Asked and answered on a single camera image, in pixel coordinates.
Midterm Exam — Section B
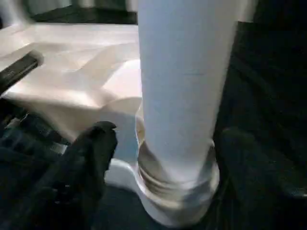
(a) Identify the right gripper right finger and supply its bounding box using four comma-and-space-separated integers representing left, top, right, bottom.
215, 126, 307, 230

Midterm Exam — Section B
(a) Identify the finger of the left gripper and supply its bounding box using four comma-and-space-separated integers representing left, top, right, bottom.
0, 105, 71, 156
0, 51, 45, 90

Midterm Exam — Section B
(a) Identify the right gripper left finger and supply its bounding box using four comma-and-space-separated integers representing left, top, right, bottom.
0, 120, 118, 230

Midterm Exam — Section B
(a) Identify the white plastic table top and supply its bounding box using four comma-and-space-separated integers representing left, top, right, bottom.
0, 22, 221, 228

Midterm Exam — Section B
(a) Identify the white plastic table leg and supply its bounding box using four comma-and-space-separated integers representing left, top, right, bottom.
136, 0, 257, 191

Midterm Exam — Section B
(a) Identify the black work surface mat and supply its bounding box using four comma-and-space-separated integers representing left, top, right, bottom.
0, 0, 307, 230

